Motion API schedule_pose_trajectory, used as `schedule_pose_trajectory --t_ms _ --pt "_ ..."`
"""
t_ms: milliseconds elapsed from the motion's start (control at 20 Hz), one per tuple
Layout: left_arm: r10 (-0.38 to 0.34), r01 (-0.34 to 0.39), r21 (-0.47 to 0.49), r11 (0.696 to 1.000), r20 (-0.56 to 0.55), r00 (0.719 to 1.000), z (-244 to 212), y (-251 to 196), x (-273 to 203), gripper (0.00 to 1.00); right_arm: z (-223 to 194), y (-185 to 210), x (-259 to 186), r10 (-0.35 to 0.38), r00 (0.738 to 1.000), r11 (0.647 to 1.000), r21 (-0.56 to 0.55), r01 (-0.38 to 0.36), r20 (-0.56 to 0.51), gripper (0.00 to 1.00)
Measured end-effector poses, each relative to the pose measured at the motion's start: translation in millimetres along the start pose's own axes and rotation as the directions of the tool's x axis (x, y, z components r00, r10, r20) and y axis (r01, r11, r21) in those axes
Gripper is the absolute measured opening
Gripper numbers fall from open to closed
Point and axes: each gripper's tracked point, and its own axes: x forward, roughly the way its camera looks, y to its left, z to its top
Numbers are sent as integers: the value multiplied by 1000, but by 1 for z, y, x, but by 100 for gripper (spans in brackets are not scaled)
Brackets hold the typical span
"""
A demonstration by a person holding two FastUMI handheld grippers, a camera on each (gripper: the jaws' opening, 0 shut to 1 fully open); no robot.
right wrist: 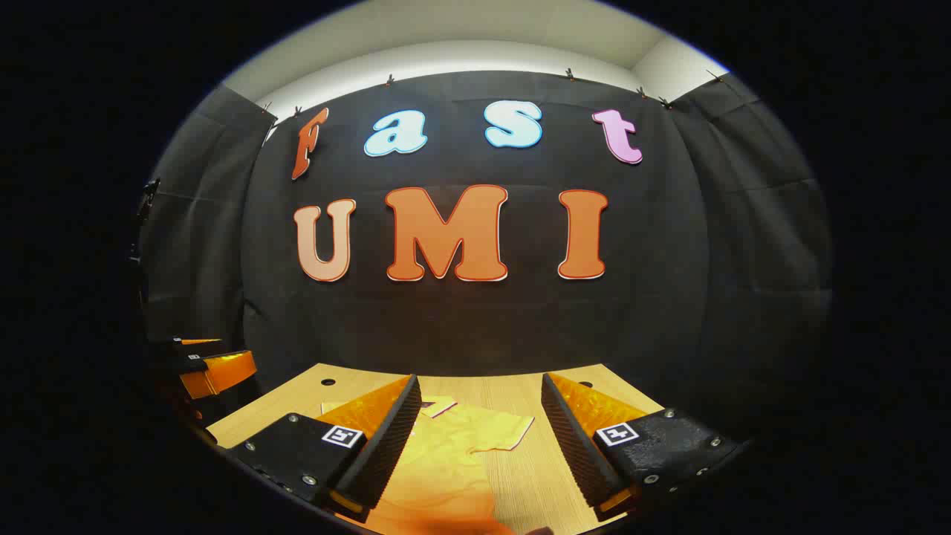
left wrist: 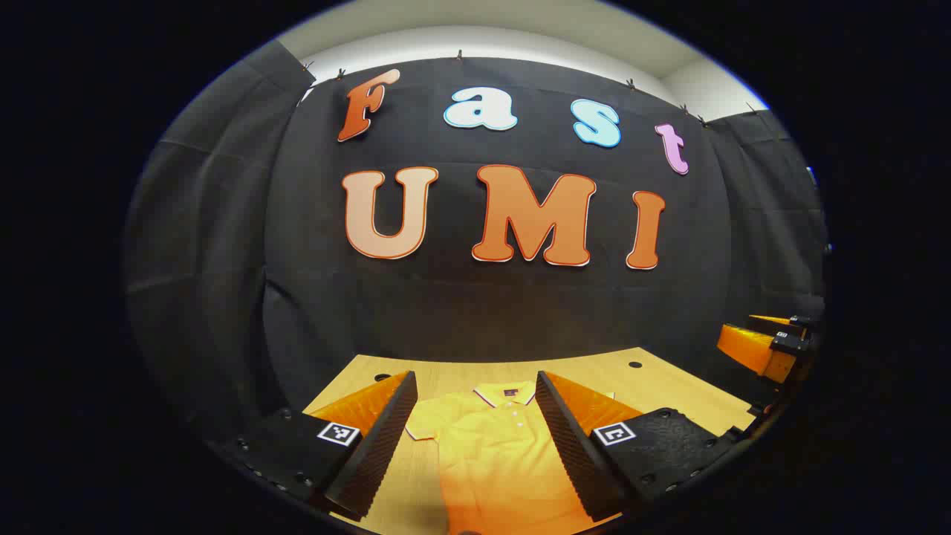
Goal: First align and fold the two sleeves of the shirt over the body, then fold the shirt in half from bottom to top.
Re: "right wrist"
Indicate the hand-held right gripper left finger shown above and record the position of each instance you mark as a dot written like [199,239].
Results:
[386,446]

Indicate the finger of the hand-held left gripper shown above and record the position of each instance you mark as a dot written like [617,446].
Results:
[197,342]
[219,371]

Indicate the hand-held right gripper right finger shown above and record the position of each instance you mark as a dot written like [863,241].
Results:
[576,446]

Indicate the orange T-shirt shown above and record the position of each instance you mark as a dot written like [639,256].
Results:
[446,461]

